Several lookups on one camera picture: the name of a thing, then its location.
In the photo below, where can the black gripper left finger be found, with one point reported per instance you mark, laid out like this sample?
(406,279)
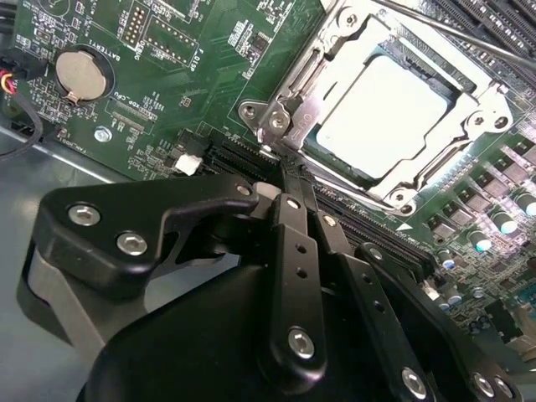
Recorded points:
(125,209)

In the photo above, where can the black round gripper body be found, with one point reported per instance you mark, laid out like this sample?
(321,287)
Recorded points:
(188,356)

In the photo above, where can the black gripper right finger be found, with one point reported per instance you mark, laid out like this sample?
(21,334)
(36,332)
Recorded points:
(360,301)

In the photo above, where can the square silver CPU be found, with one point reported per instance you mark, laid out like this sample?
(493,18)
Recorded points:
(377,117)

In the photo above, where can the silver socket cover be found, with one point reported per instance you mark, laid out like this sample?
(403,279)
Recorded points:
(477,104)

